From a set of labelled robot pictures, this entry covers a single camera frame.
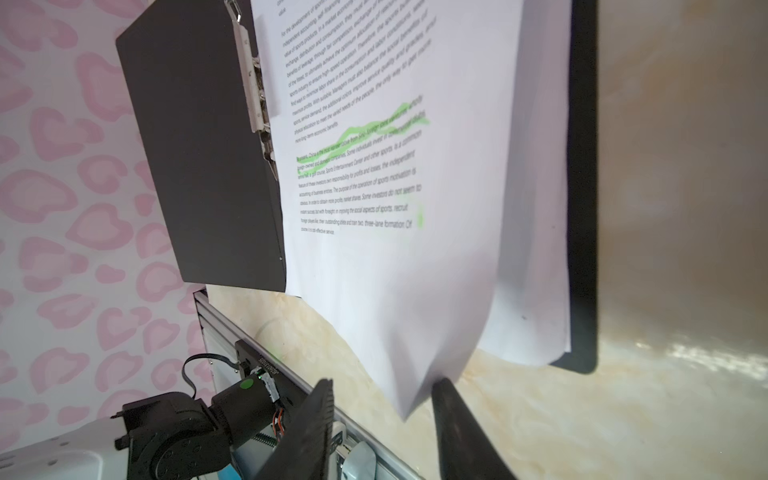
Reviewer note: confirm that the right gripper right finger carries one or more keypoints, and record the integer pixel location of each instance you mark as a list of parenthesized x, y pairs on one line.
[(464, 451)]

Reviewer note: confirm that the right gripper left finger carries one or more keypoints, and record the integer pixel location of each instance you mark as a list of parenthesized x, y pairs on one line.
[(304, 451)]

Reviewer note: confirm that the printed paper sheet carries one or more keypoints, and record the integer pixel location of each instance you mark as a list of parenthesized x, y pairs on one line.
[(391, 123), (529, 318)]

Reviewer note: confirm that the white black file folder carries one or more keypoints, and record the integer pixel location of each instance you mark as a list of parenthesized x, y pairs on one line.
[(214, 175)]

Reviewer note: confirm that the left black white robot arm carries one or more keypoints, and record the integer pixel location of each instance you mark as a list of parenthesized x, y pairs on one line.
[(168, 436)]

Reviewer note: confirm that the metal folder clip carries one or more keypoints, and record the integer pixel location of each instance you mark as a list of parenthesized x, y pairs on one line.
[(253, 85)]

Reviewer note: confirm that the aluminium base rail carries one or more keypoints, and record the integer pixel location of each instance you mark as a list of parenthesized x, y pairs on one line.
[(353, 453)]

